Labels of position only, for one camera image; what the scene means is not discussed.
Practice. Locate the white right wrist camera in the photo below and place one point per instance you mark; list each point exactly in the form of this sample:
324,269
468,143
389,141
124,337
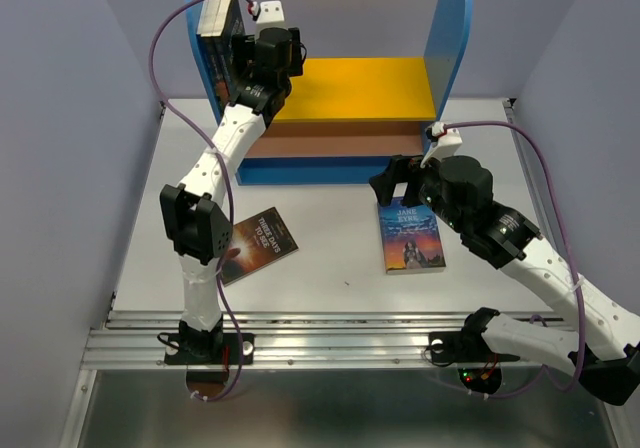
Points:
444,142

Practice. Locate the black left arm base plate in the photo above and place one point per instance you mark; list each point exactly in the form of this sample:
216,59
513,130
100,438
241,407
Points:
226,354

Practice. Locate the blue yellow wooden bookshelf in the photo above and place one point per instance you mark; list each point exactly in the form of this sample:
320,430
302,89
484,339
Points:
345,117

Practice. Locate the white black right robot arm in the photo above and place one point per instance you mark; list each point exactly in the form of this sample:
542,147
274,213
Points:
601,349

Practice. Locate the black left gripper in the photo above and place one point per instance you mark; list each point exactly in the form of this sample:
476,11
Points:
293,54

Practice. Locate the Nineteen Eighty-Four book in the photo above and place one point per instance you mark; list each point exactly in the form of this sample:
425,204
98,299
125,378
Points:
233,25

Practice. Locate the Three Days to See book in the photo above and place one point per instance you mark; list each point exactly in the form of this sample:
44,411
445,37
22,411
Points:
257,242

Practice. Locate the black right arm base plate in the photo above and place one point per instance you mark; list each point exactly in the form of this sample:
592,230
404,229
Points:
449,347

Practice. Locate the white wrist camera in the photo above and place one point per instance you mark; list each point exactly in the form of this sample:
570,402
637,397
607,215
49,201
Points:
444,142
267,14

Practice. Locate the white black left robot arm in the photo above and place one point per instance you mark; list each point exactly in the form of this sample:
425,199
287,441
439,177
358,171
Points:
198,211

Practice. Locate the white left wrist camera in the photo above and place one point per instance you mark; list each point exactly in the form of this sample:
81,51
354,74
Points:
267,14

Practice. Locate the Jane Eyre book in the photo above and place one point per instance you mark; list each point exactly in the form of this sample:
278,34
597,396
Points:
410,239

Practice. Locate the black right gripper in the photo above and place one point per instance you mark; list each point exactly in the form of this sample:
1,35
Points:
398,170

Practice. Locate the A Tale of Two Cities book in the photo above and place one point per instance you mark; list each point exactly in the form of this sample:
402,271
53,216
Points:
216,18

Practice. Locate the Animal Farm book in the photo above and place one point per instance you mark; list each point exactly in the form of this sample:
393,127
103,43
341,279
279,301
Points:
212,66

